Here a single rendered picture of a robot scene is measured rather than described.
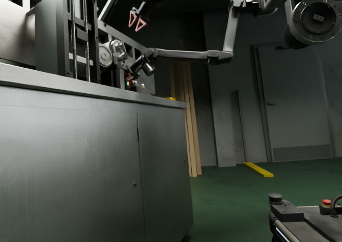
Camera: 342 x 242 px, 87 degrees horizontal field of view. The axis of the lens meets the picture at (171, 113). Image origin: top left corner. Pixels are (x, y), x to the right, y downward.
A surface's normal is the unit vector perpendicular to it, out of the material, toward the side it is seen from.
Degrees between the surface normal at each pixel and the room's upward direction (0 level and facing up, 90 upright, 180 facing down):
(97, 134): 90
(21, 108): 90
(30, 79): 90
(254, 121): 90
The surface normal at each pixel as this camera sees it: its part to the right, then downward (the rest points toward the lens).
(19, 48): 0.88, -0.11
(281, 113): -0.08, -0.07
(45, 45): -0.47, -0.04
